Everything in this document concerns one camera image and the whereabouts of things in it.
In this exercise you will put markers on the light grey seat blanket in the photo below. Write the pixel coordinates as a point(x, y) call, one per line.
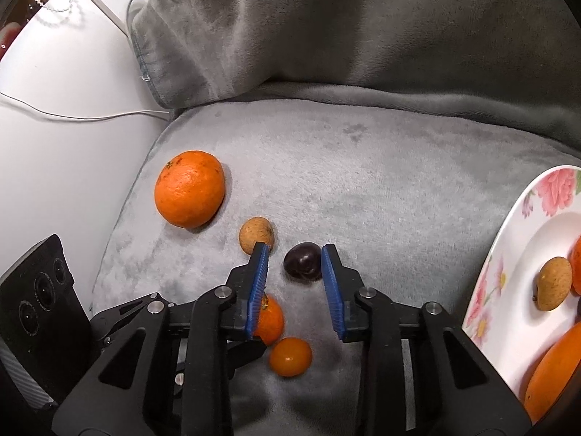
point(363, 181)

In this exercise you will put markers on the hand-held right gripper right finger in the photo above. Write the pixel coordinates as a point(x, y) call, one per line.
point(332, 290)

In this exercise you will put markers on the brown kiwi fruit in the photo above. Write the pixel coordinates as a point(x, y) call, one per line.
point(553, 284)
point(255, 234)

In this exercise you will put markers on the white floral plate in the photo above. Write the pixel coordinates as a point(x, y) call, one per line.
point(513, 259)

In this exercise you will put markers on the dark grey backrest blanket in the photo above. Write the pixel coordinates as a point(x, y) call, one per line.
point(363, 32)

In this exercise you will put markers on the large orange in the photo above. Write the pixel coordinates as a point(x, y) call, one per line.
point(189, 188)

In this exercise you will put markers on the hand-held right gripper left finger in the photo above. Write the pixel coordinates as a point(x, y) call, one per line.
point(258, 290)

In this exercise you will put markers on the dark purple plum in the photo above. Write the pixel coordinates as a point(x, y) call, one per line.
point(302, 260)

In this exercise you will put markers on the small tangerine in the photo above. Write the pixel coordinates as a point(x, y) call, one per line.
point(290, 356)
point(272, 322)

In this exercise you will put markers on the orange mango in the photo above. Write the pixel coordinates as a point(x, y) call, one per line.
point(553, 377)

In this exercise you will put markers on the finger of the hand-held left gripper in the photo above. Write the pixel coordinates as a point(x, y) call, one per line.
point(247, 356)
point(122, 315)

